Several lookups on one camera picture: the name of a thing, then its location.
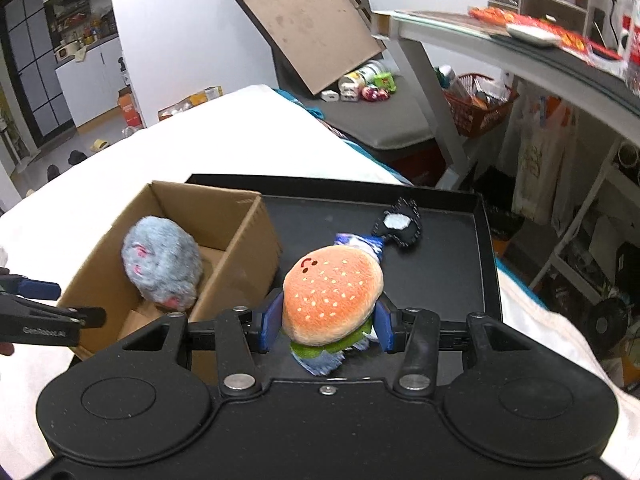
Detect printed snack carton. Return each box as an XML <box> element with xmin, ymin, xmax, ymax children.
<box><xmin>158</xmin><ymin>87</ymin><xmax>224</xmax><ymax>121</ymax></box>

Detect red printed packets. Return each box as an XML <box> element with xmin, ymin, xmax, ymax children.
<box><xmin>469</xmin><ymin>6</ymin><xmax>626</xmax><ymax>67</ymax></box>

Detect blue snack packet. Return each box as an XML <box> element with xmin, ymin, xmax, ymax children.
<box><xmin>292</xmin><ymin>232</ymin><xmax>386</xmax><ymax>376</ymax></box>

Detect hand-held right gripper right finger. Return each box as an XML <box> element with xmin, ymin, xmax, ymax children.
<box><xmin>372</xmin><ymin>300</ymin><xmax>541</xmax><ymax>396</ymax></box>

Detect white cabinet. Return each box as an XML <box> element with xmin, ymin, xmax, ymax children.
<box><xmin>54</xmin><ymin>40</ymin><xmax>126</xmax><ymax>136</ymax></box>

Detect white green can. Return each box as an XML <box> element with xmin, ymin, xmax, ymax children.
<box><xmin>339</xmin><ymin>60</ymin><xmax>383</xmax><ymax>92</ymax></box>

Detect red plastic basket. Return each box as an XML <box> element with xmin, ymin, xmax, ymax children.
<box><xmin>442</xmin><ymin>74</ymin><xmax>519</xmax><ymax>138</ymax></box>

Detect cardboard box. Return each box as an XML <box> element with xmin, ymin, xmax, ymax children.
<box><xmin>57</xmin><ymin>180</ymin><xmax>283</xmax><ymax>386</ymax></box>

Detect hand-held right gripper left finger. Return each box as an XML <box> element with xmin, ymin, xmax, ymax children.
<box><xmin>122</xmin><ymin>287</ymin><xmax>286</xmax><ymax>394</ymax></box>

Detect dark framed door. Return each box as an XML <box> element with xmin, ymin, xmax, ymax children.
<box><xmin>0</xmin><ymin>0</ymin><xmax>76</xmax><ymax>147</ymax></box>

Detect orange box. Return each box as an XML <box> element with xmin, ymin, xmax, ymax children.
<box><xmin>117</xmin><ymin>91</ymin><xmax>146</xmax><ymax>129</ymax></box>

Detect glass desk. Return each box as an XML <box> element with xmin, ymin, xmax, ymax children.
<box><xmin>372</xmin><ymin>7</ymin><xmax>640</xmax><ymax>161</ymax></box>

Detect grey mouse plush toy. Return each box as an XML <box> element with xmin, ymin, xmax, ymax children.
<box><xmin>121</xmin><ymin>216</ymin><xmax>205</xmax><ymax>311</ymax></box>

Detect large brown board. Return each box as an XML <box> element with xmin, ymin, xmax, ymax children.
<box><xmin>226</xmin><ymin>0</ymin><xmax>386</xmax><ymax>98</ymax></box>

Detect black felt plush toy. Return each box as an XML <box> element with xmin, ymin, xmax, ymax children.
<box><xmin>371</xmin><ymin>198</ymin><xmax>423</xmax><ymax>252</ymax></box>

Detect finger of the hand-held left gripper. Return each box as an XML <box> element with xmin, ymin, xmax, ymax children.
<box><xmin>0</xmin><ymin>293</ymin><xmax>107</xmax><ymax>349</ymax></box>
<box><xmin>0</xmin><ymin>269</ymin><xmax>62</xmax><ymax>302</ymax></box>

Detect black tray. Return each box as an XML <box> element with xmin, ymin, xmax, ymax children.
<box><xmin>185</xmin><ymin>174</ymin><xmax>502</xmax><ymax>381</ymax></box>

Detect white tote bag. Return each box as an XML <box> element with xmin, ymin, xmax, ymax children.
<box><xmin>512</xmin><ymin>95</ymin><xmax>577</xmax><ymax>224</ymax></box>

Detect black fan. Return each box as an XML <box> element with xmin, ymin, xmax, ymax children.
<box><xmin>586</xmin><ymin>297</ymin><xmax>632</xmax><ymax>361</ymax></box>

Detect burger plush toy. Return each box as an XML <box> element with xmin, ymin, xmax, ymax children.
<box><xmin>281</xmin><ymin>244</ymin><xmax>385</xmax><ymax>361</ymax></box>

